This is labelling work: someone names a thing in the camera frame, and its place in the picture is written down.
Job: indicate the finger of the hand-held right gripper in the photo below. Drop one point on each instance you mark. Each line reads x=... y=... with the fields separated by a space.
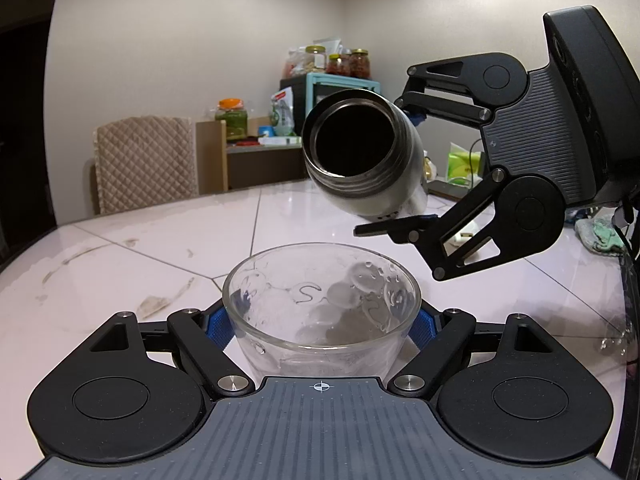
x=415 y=232
x=440 y=107

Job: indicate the beige quilted chair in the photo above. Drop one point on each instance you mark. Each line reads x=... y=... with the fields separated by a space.
x=145 y=165

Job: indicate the wooden shelf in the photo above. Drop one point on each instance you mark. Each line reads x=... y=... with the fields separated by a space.
x=260 y=165

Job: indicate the small blue box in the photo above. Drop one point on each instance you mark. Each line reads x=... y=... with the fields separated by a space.
x=265 y=131

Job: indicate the small jar with red contents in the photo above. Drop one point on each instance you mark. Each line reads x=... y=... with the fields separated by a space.
x=337 y=65

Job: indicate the green and white cloth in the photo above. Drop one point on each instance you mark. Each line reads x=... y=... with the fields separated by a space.
x=600 y=235

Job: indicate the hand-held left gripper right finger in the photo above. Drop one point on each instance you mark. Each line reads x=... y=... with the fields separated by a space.
x=422 y=330

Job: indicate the green tissue packet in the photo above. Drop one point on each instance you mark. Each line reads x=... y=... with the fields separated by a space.
x=462 y=162

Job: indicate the white and red carton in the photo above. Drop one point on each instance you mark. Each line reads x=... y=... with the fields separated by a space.
x=282 y=110

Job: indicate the large jar with red contents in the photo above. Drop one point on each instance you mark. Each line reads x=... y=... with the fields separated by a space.
x=360 y=64

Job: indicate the green jar with orange lid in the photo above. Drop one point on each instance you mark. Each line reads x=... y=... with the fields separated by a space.
x=232 y=122

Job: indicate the glass jar with pale snacks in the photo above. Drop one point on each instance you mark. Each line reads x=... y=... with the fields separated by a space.
x=315 y=59

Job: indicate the teal toaster oven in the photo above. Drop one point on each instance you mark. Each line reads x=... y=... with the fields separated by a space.
x=320 y=87

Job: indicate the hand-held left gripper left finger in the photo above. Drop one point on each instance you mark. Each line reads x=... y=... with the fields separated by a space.
x=217 y=327

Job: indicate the clear glass cup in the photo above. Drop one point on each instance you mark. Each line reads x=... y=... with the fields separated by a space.
x=280 y=340

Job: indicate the white steel thermos bottle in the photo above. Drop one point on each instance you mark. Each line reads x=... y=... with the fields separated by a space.
x=400 y=160

